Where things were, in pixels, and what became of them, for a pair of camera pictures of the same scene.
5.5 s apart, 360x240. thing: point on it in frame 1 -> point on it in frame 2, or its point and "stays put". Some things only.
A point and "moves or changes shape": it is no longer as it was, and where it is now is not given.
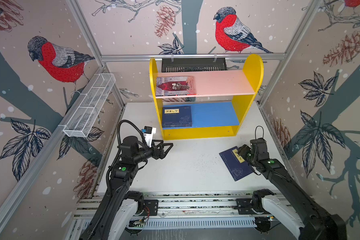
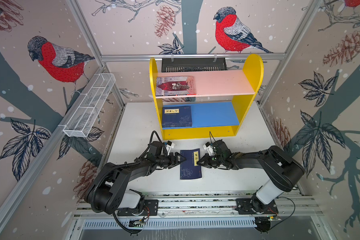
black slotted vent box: x=193 y=64 stays put
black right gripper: x=243 y=149 -> x=206 y=161
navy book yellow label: x=177 y=116 stays put
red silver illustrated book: x=175 y=85 stays put
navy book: x=236 y=163 moves or changes shape
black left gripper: x=161 y=154 -> x=177 y=161
